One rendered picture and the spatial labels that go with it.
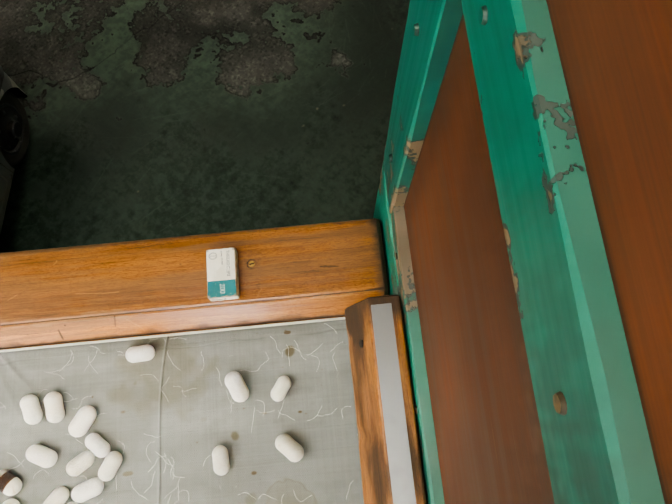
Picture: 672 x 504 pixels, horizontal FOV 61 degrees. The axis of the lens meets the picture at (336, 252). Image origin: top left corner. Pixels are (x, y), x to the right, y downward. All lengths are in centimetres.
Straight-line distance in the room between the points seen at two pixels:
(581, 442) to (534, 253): 7
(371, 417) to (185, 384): 24
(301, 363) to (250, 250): 15
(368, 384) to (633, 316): 44
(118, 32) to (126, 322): 130
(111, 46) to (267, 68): 47
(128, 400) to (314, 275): 27
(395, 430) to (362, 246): 24
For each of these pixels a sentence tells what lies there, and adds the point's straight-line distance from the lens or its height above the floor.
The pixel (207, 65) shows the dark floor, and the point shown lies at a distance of 179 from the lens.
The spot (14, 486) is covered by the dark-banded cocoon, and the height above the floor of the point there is 76.
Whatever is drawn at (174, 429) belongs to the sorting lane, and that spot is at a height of 74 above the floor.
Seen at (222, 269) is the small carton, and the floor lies 78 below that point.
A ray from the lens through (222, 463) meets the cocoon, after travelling 70.
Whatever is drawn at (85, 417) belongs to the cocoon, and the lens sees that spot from 74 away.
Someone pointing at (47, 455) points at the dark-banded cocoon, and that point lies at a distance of 76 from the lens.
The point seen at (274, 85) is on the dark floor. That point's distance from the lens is 172.
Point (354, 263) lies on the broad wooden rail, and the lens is 70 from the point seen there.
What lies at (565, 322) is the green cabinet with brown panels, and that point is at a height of 126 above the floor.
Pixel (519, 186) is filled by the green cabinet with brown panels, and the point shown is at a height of 124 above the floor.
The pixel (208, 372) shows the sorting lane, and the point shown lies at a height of 74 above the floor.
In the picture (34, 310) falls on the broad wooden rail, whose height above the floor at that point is 76.
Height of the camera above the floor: 144
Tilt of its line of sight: 74 degrees down
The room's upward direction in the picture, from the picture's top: 1 degrees counter-clockwise
